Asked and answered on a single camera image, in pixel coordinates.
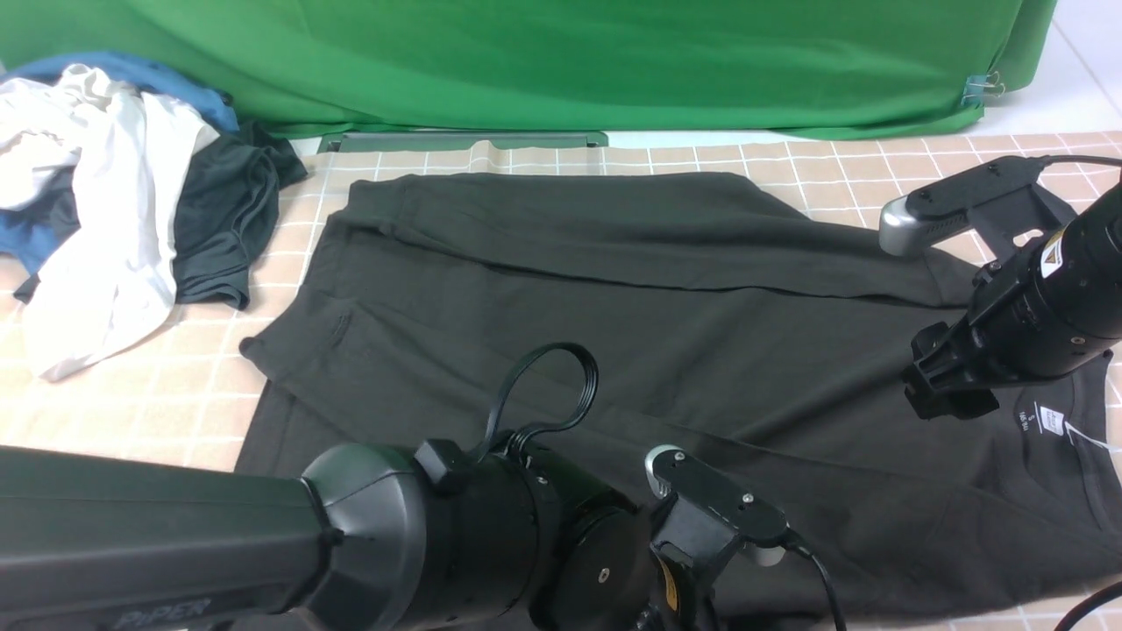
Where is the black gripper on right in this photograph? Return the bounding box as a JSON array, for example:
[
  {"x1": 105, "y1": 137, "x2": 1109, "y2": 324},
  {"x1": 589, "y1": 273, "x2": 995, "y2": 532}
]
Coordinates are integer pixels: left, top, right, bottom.
[{"x1": 901, "y1": 263, "x2": 1051, "y2": 420}]

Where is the dark gray long-sleeve top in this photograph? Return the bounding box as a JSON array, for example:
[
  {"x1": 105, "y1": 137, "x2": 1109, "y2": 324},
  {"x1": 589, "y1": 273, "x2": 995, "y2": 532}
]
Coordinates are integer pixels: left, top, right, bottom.
[{"x1": 236, "y1": 173, "x2": 1119, "y2": 620}]

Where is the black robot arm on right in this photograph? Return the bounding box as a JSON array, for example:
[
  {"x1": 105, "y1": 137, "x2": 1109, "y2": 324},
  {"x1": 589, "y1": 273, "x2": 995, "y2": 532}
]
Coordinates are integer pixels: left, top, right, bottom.
[{"x1": 901, "y1": 185, "x2": 1121, "y2": 420}]

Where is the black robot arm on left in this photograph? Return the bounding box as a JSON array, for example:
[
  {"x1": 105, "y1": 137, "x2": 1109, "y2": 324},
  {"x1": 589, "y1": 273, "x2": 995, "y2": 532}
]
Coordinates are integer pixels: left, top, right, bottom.
[{"x1": 3, "y1": 440, "x2": 666, "y2": 630}]

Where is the blue binder clip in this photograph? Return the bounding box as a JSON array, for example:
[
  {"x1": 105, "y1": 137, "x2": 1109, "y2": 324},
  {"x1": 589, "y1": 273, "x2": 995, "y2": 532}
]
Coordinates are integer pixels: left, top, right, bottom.
[{"x1": 959, "y1": 68, "x2": 1008, "y2": 108}]

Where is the green metal base bar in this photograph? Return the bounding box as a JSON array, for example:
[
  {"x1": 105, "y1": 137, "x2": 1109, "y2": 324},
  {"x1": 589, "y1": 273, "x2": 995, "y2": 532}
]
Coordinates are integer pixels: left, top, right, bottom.
[{"x1": 316, "y1": 131, "x2": 610, "y2": 154}]

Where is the green backdrop cloth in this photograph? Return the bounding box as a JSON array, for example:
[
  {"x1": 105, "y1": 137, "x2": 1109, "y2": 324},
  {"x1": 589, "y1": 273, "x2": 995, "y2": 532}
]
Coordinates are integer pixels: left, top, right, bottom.
[{"x1": 3, "y1": 1, "x2": 1055, "y2": 140}]

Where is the dark teal crumpled garment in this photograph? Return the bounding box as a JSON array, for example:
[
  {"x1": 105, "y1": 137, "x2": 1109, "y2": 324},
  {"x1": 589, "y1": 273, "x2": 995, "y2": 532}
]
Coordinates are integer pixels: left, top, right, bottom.
[{"x1": 1, "y1": 121, "x2": 309, "y2": 310}]

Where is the checkered beige tablecloth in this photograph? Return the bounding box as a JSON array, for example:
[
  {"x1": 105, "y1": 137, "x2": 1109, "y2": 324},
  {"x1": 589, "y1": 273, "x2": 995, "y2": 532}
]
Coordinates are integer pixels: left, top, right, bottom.
[{"x1": 0, "y1": 131, "x2": 1122, "y2": 631}]

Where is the white crumpled garment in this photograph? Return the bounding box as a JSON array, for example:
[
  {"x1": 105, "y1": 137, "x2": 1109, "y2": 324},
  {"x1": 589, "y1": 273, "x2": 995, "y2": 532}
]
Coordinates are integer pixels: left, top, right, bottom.
[{"x1": 3, "y1": 64, "x2": 219, "y2": 382}]

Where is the blue crumpled garment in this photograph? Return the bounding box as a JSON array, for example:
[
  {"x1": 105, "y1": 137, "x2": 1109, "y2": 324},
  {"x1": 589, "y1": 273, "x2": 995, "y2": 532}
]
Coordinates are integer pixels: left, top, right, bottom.
[{"x1": 3, "y1": 51, "x2": 239, "y2": 274}]

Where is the silver wrist camera on right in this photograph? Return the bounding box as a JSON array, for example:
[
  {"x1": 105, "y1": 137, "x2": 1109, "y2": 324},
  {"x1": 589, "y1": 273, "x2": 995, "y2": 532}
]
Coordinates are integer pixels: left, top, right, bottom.
[{"x1": 879, "y1": 156, "x2": 1076, "y2": 262}]

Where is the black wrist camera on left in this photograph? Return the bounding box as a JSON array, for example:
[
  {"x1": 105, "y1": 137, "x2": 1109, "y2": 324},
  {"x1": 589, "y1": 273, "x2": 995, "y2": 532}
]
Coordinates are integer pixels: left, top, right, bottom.
[{"x1": 644, "y1": 443, "x2": 792, "y2": 586}]

